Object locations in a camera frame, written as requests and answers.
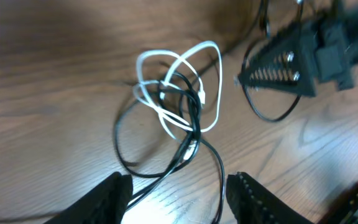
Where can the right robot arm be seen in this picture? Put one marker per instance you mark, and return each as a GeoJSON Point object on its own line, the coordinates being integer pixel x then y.
{"type": "Point", "coordinates": [350, 20]}

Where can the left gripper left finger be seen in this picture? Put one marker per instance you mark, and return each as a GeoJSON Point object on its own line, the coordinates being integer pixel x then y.
{"type": "Point", "coordinates": [104, 204]}

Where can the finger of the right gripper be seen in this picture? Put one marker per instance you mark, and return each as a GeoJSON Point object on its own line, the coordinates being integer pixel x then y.
{"type": "Point", "coordinates": [286, 63]}

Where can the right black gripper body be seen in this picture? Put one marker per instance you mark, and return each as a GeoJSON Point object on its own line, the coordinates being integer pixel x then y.
{"type": "Point", "coordinates": [323, 53]}

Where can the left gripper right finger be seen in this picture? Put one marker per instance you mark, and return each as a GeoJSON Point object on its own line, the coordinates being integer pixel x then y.
{"type": "Point", "coordinates": [251, 203]}

